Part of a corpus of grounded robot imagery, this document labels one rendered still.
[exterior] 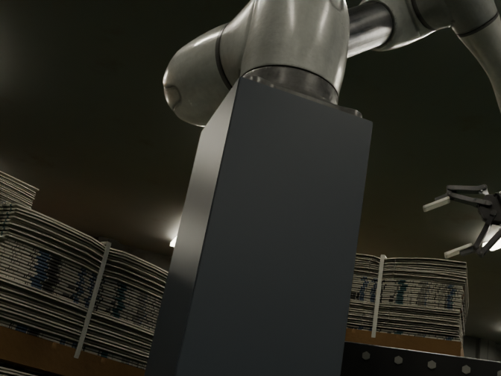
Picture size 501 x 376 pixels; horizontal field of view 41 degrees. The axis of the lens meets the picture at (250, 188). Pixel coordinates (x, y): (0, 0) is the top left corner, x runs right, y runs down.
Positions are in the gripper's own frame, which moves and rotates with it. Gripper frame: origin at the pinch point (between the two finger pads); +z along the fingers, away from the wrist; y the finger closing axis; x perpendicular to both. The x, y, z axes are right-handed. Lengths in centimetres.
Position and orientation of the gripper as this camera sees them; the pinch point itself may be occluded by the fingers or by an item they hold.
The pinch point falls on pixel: (438, 230)
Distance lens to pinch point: 177.6
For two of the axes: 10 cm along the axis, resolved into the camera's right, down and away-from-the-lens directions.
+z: -9.2, 3.6, 1.2
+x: 2.7, 4.1, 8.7
